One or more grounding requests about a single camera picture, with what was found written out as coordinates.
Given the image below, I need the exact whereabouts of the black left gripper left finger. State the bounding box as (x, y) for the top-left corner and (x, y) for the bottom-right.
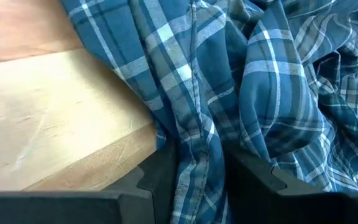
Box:
(0, 139), (178, 224)

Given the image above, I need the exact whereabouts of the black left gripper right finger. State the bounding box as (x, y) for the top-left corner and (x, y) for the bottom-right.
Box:
(225, 148), (358, 224)

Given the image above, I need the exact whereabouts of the blue plaid garment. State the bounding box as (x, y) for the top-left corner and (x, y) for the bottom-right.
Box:
(60, 0), (358, 224)

